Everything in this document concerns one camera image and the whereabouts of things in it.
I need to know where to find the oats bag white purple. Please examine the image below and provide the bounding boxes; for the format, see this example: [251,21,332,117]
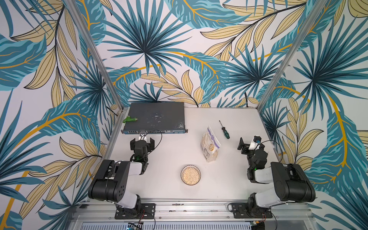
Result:
[200,126,221,162]

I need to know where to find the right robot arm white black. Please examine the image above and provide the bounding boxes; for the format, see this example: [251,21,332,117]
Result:
[232,136,316,220]

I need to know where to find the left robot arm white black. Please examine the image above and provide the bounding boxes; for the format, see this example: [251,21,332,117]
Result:
[88,137,155,218]

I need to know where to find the patterned breakfast bowl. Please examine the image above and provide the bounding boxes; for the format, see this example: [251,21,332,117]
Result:
[181,165,201,186]

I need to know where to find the green plastic toy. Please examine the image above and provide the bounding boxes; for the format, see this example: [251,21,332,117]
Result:
[123,116,138,124]

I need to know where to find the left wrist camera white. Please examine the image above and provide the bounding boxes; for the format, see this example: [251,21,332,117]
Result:
[138,130,148,141]

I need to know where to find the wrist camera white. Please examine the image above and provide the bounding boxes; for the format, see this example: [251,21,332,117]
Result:
[138,130,148,141]
[249,136,262,150]

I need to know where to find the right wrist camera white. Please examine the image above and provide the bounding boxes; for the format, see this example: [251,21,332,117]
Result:
[249,136,262,150]

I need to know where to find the green handled screwdriver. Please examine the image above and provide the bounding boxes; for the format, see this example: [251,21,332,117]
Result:
[219,121,230,139]

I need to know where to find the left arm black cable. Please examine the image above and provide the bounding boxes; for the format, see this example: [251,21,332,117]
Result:
[146,130,163,154]

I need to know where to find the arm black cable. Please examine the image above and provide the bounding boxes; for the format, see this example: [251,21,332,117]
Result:
[146,130,163,154]
[261,139,285,162]

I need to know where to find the grey network switch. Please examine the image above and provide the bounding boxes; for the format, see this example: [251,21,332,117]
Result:
[121,102,187,134]

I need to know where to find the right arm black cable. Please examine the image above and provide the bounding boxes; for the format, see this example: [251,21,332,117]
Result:
[261,139,285,162]

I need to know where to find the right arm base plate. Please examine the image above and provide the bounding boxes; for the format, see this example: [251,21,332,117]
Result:
[228,203,273,219]

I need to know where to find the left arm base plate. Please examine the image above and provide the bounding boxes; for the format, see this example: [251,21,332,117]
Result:
[115,203,156,220]

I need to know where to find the aluminium front rail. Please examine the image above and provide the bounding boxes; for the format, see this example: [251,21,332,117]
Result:
[68,198,319,230]

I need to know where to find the left aluminium frame post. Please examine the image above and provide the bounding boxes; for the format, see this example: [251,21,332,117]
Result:
[64,0,124,113]

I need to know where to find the aluminium frame post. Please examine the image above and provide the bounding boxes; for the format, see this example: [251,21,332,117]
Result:
[64,0,124,113]
[257,0,328,113]

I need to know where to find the right aluminium frame post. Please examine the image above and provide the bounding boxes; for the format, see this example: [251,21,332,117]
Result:
[257,0,328,113]

